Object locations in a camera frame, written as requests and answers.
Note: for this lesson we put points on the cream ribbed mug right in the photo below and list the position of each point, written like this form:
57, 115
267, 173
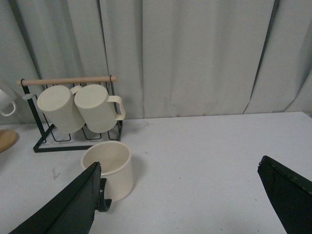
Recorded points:
100, 110

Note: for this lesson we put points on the cream ribbed mug left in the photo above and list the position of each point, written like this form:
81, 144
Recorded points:
58, 105

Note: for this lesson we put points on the cream ribbed mug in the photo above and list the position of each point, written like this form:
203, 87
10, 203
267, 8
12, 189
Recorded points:
58, 105
100, 110

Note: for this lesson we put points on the cream mug with black handle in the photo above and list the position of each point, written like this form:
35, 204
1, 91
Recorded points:
110, 175

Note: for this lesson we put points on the grey curtain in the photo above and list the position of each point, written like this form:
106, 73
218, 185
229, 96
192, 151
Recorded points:
172, 58

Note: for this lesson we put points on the black wire mug rack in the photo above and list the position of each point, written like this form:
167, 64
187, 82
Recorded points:
52, 139

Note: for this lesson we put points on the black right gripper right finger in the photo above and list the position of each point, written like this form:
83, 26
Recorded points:
290, 195

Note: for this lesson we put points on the round wooden base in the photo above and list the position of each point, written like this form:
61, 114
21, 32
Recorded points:
7, 139

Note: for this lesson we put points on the white ceramic mug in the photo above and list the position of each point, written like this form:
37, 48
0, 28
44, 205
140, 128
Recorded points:
5, 101

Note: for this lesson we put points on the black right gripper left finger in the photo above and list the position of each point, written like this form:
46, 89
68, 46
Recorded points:
71, 211

